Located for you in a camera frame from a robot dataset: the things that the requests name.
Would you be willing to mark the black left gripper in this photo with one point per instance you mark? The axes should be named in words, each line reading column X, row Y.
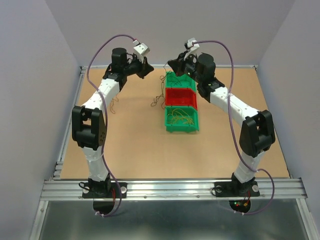
column 145, row 68

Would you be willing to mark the far green plastic bin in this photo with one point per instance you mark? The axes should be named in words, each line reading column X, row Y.
column 184, row 81

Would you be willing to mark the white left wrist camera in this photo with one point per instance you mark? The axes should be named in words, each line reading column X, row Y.
column 141, row 50

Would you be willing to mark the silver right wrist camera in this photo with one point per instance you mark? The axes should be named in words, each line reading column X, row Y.
column 191, row 46

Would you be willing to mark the red plastic bin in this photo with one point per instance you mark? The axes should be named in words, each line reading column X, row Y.
column 181, row 97

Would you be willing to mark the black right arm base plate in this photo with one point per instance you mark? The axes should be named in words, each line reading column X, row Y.
column 232, row 189

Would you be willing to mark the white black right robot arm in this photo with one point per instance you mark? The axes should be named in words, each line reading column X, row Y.
column 257, row 132

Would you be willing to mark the green plastic bin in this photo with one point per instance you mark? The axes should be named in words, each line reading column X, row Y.
column 184, row 81
column 181, row 119

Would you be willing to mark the near green plastic bin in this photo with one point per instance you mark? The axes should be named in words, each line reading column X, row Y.
column 181, row 119

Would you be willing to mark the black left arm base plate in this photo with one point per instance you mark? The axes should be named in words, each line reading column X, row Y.
column 120, row 191

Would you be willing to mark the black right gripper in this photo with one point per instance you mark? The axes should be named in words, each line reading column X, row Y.
column 176, row 65

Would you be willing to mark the aluminium mounting rail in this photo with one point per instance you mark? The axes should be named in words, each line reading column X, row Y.
column 166, row 190

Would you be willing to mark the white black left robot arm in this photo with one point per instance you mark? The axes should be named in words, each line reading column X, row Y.
column 89, row 129

